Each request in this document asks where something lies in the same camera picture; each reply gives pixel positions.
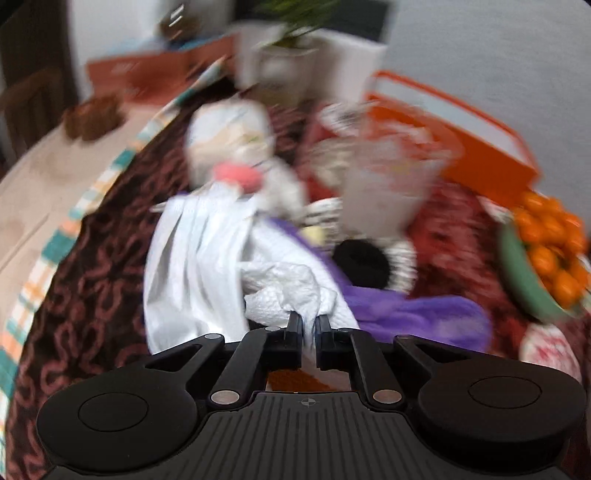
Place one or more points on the clear glass cup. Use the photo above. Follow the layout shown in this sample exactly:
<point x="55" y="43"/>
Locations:
<point x="383" y="194"/>

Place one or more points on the pile of tangerines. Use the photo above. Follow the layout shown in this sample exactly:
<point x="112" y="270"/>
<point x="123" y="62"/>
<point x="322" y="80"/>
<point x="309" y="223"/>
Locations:
<point x="549" y="240"/>

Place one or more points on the purple fleece cloth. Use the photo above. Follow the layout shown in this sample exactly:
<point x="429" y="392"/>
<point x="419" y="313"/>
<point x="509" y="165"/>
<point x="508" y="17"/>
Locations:
<point x="415" y="318"/>

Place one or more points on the white paper tissue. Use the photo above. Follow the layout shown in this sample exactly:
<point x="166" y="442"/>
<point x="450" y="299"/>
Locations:
<point x="286" y="290"/>

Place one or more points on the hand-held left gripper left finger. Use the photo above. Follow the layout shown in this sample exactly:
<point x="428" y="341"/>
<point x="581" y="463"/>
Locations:
<point x="293" y="337"/>

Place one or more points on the red patterned blanket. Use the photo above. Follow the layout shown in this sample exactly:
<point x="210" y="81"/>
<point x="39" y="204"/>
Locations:
<point x="92" y="300"/>

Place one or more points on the black and white spotted pad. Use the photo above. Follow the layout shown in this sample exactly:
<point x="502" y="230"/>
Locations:
<point x="401" y="263"/>

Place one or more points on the white window sill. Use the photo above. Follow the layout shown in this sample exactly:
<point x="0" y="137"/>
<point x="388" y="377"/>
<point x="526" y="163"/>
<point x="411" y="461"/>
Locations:
<point x="355" y="64"/>

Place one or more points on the brown cardboard box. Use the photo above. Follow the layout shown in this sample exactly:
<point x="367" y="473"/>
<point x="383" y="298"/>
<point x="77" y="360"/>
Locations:
<point x="152" y="69"/>

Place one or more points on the checked tablecloth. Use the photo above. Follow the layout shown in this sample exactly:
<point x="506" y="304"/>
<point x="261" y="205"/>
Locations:
<point x="41" y="194"/>

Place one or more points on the brown wooden ornament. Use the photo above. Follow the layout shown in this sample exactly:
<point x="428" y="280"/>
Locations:
<point x="92" y="120"/>

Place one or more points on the potted plant in white pot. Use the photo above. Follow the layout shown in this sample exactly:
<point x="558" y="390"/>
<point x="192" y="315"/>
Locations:
<point x="286" y="69"/>

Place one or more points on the white wet wipes pack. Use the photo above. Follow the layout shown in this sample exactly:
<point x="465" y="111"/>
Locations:
<point x="221" y="134"/>

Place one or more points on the small yellow plush piece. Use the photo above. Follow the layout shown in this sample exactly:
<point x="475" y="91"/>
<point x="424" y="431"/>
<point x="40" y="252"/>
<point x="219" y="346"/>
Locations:
<point x="314" y="233"/>

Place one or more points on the dark wooden chair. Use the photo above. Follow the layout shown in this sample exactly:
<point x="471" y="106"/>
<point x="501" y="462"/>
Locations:
<point x="32" y="106"/>

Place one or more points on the orange cardboard box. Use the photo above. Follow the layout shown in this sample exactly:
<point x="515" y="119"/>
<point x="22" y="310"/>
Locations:
<point x="485" y="166"/>

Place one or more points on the black hair band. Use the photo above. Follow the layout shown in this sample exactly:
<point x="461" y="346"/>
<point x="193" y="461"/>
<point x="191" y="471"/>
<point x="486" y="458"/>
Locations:
<point x="360" y="263"/>

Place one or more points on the grey felt wall panel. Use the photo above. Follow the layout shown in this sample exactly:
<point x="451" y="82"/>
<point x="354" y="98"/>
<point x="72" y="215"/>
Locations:
<point x="461" y="46"/>

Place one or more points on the green bowl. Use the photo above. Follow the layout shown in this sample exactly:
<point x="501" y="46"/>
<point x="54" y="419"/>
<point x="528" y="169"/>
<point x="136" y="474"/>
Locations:
<point x="517" y="272"/>

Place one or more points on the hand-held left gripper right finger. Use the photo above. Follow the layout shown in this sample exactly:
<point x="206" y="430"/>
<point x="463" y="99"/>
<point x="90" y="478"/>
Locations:
<point x="323" y="339"/>

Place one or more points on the white cloth face mask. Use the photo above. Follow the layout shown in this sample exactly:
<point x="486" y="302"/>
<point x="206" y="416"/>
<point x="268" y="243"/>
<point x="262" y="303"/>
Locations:
<point x="194" y="267"/>

